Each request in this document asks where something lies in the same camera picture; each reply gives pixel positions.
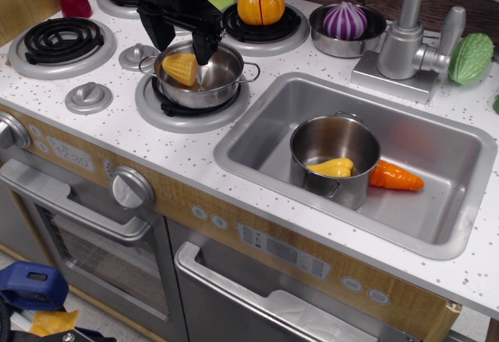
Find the small steel bowl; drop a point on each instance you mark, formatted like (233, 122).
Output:
(371, 39)

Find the silver stove knob front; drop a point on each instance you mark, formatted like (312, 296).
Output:
(88, 98)

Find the yellow toy pepper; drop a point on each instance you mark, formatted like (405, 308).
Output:
(336, 168)

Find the front right black burner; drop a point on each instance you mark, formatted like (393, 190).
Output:
(161, 113)

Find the dishwasher control panel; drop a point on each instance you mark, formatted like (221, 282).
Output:
(280, 250)

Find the oven door with handle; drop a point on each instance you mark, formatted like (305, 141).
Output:
(122, 259)

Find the silver toy faucet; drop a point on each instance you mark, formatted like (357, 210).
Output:
(405, 66)

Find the silver oven dial left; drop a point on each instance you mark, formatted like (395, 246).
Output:
(13, 133)

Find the blue clamp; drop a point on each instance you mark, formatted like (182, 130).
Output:
(32, 286)

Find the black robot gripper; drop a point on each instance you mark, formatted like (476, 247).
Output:
(160, 17)

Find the dishwasher door with handle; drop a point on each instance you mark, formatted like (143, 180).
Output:
(227, 296)

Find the silver stove knob middle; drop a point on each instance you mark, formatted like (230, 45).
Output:
(138, 58)

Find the tall steel pot in sink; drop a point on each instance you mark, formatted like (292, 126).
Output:
(332, 156)

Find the purple toy onion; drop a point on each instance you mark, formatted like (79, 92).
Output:
(346, 22)

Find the front left black burner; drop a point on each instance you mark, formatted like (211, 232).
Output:
(62, 48)

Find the orange toy carrot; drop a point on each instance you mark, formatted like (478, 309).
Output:
(390, 176)

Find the oven clock display panel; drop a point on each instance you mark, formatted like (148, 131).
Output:
(72, 154)

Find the red toy pepper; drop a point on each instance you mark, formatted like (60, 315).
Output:
(76, 8)

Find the steel pan on stove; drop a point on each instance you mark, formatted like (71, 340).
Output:
(216, 82)

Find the silver oven dial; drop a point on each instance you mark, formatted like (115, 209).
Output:
(129, 189)
(13, 133)

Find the silver oven dial right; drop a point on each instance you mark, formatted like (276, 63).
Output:
(129, 189)

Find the back right black burner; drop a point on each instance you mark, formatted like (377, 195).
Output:
(285, 35)

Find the silver stove knob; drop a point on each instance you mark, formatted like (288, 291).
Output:
(138, 58)
(88, 98)

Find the yellow toy corn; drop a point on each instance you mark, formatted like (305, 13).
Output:
(181, 67)

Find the orange toy pumpkin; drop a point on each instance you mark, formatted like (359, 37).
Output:
(260, 12)

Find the grey sink basin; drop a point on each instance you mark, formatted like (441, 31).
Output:
(454, 161)

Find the yellow tape piece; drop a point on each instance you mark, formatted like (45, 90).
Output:
(47, 323)

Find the green toy bitter gourd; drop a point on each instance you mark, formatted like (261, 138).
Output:
(471, 58)

